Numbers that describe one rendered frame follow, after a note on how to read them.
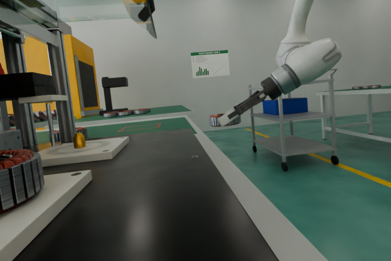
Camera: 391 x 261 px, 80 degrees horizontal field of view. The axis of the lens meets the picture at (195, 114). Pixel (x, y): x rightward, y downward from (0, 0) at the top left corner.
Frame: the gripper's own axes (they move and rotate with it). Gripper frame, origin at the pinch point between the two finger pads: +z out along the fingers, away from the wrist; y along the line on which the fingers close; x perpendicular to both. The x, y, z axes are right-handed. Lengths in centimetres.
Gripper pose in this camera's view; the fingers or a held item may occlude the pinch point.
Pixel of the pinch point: (225, 117)
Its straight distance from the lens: 82.5
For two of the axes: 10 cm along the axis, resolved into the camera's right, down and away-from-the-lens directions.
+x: -5.5, -8.3, 0.3
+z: -8.1, 5.4, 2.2
